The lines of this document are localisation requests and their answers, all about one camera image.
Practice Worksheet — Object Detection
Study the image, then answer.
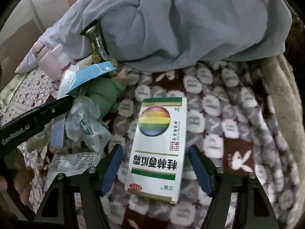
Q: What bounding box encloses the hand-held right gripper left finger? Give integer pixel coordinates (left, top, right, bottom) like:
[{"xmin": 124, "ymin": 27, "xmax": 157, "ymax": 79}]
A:
[{"xmin": 33, "ymin": 144, "xmax": 124, "ymax": 229}]

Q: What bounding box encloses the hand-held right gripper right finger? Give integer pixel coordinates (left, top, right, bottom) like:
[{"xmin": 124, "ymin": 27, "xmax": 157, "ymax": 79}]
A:
[{"xmin": 188, "ymin": 144, "xmax": 278, "ymax": 229}]

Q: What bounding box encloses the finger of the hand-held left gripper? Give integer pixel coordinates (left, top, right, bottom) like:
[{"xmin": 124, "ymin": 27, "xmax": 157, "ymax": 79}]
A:
[{"xmin": 36, "ymin": 95, "xmax": 75, "ymax": 126}]

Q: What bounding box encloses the white rainbow-print medicine box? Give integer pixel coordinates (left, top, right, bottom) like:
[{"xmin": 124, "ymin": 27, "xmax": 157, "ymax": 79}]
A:
[{"xmin": 124, "ymin": 97, "xmax": 187, "ymax": 204}]

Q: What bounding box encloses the person's left hand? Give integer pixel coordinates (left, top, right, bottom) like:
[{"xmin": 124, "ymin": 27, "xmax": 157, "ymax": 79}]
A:
[{"xmin": 15, "ymin": 161, "xmax": 34, "ymax": 206}]

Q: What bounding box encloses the small blue white sachet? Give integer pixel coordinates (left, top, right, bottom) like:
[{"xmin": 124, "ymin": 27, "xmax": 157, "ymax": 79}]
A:
[{"xmin": 51, "ymin": 118, "xmax": 67, "ymax": 148}]

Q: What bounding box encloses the white plastic packet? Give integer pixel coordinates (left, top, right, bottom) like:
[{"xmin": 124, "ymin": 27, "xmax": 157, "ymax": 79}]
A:
[{"xmin": 57, "ymin": 64, "xmax": 80, "ymax": 101}]

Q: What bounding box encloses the crumpled clear plastic bag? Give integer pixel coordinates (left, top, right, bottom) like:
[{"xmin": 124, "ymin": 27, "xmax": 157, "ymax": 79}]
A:
[{"xmin": 65, "ymin": 95, "xmax": 113, "ymax": 153}]

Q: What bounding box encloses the white printed paper packet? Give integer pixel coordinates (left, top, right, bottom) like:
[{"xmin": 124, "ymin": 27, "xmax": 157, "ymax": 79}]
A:
[{"xmin": 44, "ymin": 151, "xmax": 102, "ymax": 192}]

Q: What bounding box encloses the white bottle pink label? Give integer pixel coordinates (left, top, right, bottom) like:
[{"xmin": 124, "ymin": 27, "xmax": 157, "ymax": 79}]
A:
[{"xmin": 59, "ymin": 61, "xmax": 73, "ymax": 77}]

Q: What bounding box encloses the small blue card packet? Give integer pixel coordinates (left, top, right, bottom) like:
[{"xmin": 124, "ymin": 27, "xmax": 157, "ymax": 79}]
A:
[{"xmin": 65, "ymin": 61, "xmax": 118, "ymax": 94}]

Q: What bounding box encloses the green checked cloth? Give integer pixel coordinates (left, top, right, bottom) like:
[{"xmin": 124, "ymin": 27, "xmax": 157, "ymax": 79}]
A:
[{"xmin": 0, "ymin": 73, "xmax": 27, "ymax": 106}]

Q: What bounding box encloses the maroon white printed blanket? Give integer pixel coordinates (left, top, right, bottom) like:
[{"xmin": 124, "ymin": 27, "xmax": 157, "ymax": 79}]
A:
[{"xmin": 0, "ymin": 60, "xmax": 301, "ymax": 229}]

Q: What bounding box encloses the dark green snack wrapper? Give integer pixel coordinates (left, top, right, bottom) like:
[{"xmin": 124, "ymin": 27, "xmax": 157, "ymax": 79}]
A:
[{"xmin": 80, "ymin": 19, "xmax": 113, "ymax": 61}]

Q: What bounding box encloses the beige fleece blanket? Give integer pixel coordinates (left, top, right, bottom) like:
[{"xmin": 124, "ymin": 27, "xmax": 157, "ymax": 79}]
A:
[{"xmin": 259, "ymin": 54, "xmax": 305, "ymax": 197}]

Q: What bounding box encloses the grey-blue quilt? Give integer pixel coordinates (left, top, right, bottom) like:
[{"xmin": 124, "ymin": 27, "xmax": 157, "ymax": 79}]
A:
[{"xmin": 19, "ymin": 0, "xmax": 293, "ymax": 74}]

